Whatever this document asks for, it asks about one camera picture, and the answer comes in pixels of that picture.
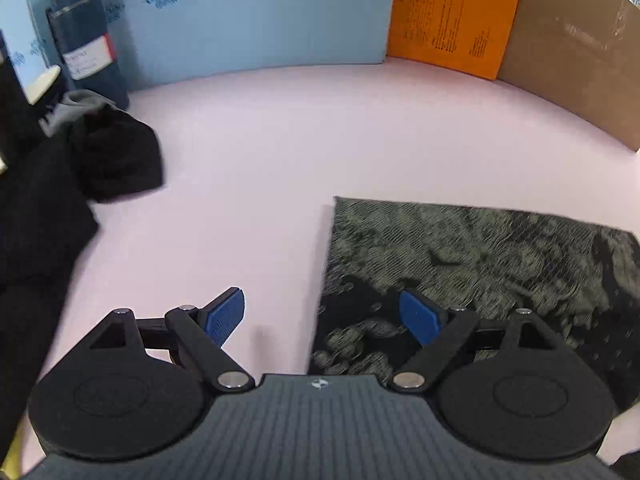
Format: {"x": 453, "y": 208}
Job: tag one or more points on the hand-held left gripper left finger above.
{"x": 226, "y": 315}

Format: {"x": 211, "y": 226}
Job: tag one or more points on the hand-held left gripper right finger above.
{"x": 417, "y": 315}

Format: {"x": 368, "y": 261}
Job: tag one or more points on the black gold patterned garment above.
{"x": 500, "y": 260}

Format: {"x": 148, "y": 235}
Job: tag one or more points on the black knit cloth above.
{"x": 120, "y": 160}

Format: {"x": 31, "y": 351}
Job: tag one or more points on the black garment pile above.
{"x": 40, "y": 210}

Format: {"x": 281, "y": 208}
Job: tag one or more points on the grey cloth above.
{"x": 70, "y": 110}

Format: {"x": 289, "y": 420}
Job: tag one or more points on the large light blue foam board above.
{"x": 250, "y": 25}

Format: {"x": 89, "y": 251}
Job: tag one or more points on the brown cardboard board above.
{"x": 575, "y": 60}

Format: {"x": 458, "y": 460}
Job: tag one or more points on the orange printed board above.
{"x": 450, "y": 10}

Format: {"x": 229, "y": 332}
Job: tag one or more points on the dark blue cylindrical can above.
{"x": 85, "y": 25}

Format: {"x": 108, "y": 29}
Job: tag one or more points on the small light blue foam board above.
{"x": 25, "y": 40}

